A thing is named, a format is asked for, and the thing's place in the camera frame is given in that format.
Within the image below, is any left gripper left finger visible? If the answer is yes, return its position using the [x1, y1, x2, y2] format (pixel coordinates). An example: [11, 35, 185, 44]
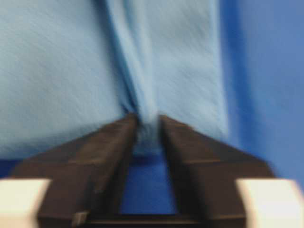
[9, 114, 137, 228]

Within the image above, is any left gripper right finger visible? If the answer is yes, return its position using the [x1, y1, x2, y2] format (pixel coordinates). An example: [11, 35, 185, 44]
[160, 115, 274, 228]

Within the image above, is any light blue towel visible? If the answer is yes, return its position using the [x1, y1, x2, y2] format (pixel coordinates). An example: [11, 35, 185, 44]
[0, 0, 228, 159]

